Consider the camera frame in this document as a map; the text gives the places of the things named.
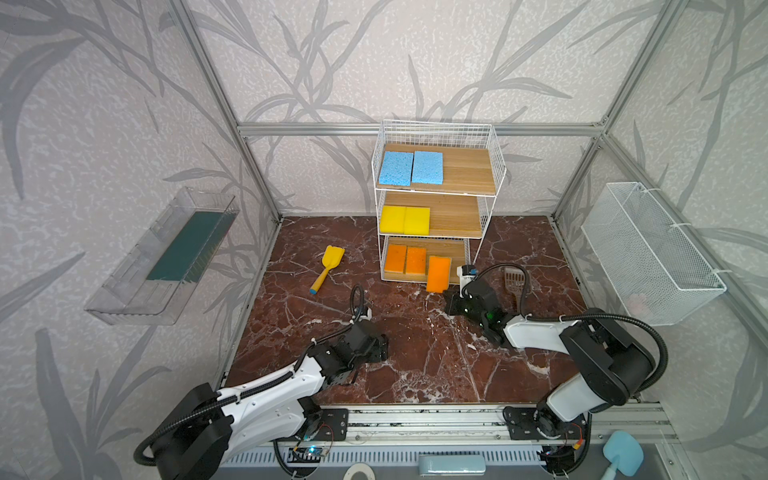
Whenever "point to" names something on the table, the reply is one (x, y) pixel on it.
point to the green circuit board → (317, 451)
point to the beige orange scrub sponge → (395, 258)
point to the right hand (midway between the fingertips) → (443, 283)
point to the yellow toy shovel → (330, 259)
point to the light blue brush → (623, 453)
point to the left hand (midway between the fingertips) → (384, 334)
